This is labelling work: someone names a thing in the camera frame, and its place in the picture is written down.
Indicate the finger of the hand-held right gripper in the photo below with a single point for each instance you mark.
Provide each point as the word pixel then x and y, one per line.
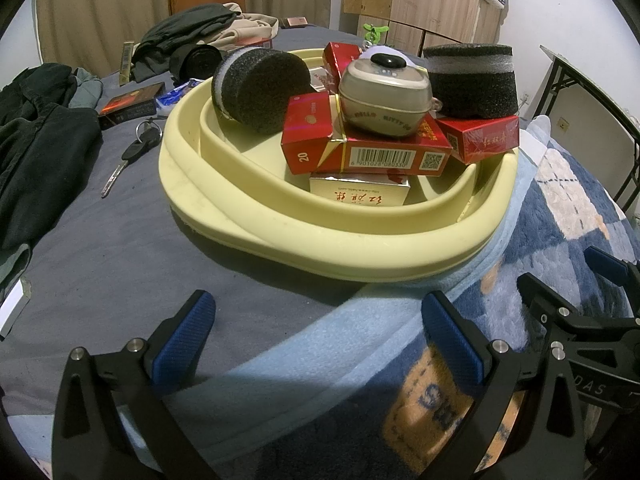
pixel 607 262
pixel 542 292

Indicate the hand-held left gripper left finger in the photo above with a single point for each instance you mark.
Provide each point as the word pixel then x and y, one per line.
pixel 185 340

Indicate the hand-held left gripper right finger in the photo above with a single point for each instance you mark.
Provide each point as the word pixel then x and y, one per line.
pixel 452 340

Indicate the yellow plastic basin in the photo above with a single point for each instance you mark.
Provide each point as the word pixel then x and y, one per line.
pixel 300 240

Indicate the cream box red lettering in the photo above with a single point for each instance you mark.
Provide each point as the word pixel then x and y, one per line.
pixel 350 192

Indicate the large black foam cylinder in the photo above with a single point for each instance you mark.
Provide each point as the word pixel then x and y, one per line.
pixel 470 90

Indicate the large red carton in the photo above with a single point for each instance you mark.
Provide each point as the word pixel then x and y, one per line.
pixel 310 127

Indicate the white round tape roll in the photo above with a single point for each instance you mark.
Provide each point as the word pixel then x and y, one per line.
pixel 385 97

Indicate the blue checked blanket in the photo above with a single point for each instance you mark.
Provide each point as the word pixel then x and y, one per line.
pixel 565 200

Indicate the grey bed sheet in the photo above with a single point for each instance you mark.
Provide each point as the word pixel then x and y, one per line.
pixel 125 260

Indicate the white paper strip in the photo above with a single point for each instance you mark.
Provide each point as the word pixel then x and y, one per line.
pixel 15 307

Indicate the black folding table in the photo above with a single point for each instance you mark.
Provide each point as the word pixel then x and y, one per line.
pixel 590 80

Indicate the black car key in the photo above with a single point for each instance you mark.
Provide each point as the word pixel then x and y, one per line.
pixel 131 151

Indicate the dark orange-printed box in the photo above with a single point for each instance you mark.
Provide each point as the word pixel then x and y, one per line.
pixel 127 105

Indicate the blue white packet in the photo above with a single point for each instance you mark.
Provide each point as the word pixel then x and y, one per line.
pixel 172 97

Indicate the black jacket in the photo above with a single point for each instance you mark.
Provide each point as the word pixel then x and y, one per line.
pixel 40 145

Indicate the grey green cloth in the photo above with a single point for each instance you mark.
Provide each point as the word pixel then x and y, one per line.
pixel 85 90

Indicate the black cylindrical cup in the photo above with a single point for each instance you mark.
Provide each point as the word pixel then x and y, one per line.
pixel 197 60

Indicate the slim yellow box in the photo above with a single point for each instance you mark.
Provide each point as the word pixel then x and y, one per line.
pixel 127 62

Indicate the flat red box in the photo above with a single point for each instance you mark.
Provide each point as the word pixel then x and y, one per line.
pixel 255 43

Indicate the wooden wardrobe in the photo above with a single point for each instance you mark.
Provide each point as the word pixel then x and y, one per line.
pixel 440 0

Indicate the dark green clothing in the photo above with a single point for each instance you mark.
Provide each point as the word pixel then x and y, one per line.
pixel 185 30

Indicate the beige cloth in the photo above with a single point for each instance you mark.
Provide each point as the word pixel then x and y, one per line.
pixel 250 22

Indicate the small brown box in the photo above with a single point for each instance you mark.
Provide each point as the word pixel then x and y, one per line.
pixel 295 21

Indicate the wall outlet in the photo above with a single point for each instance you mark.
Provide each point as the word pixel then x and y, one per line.
pixel 564 122

